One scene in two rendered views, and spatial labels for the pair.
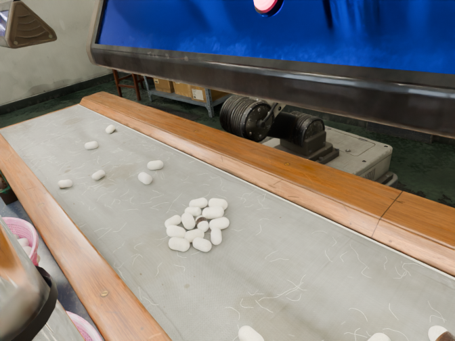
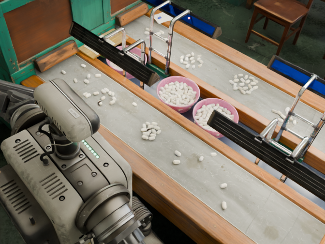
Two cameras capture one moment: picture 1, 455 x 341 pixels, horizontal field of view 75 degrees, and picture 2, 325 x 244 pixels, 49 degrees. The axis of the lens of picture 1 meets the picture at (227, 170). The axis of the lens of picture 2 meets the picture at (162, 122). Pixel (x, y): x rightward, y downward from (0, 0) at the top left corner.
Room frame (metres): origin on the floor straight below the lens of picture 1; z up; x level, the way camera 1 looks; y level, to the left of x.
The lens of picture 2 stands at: (1.62, -0.17, 2.27)
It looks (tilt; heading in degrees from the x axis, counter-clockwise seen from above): 49 degrees down; 166
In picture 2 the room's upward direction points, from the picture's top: 6 degrees clockwise
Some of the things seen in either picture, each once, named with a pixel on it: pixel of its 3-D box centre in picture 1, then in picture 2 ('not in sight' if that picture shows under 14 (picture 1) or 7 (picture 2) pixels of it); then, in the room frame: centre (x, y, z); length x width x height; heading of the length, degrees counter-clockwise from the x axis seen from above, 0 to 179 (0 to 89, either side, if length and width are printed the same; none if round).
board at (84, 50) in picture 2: not in sight; (103, 43); (-0.39, -0.15, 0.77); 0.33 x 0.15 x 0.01; 130
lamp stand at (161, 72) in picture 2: not in sight; (168, 40); (-0.22, 0.26, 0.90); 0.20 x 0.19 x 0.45; 40
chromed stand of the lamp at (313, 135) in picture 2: not in sight; (306, 119); (0.53, 0.88, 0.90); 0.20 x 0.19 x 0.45; 40
